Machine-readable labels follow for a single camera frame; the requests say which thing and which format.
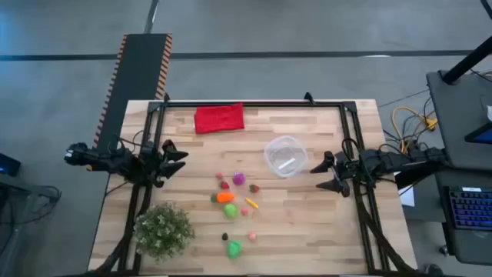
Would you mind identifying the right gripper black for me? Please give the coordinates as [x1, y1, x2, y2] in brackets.
[309, 150, 364, 198]

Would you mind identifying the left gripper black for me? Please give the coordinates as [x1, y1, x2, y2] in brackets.
[140, 139, 190, 189]

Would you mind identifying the bright green toy pepper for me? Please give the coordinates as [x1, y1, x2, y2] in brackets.
[225, 239, 243, 260]

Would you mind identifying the clear plastic tupperware container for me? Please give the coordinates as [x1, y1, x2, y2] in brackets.
[263, 135, 310, 179]

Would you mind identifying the red folded cloth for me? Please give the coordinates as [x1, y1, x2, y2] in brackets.
[194, 102, 246, 135]

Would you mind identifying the orange toy carrot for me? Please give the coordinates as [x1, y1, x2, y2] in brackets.
[210, 191, 236, 205]

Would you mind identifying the small green potted plant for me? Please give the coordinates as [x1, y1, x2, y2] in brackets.
[132, 202, 196, 262]

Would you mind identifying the white paper sheet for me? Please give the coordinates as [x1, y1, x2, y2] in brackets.
[399, 186, 416, 208]

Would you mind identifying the black striped-edge floor ramp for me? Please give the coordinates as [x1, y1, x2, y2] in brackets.
[91, 33, 173, 172]

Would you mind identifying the grey cart top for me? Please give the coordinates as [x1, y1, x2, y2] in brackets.
[425, 68, 492, 172]

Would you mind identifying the keyboard with blue backlight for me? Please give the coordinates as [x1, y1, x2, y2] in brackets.
[447, 186, 492, 232]

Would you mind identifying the blue-screen tablet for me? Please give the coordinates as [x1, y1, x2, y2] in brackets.
[464, 122, 492, 145]

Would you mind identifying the small black box device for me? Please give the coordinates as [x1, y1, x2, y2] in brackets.
[0, 152, 22, 178]

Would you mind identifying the black slanted pole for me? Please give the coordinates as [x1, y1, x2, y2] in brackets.
[441, 36, 492, 85]

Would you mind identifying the yellow cable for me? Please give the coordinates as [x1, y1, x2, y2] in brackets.
[391, 106, 438, 155]

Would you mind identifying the black aluminium table frame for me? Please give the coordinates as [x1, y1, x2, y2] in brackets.
[103, 92, 418, 276]

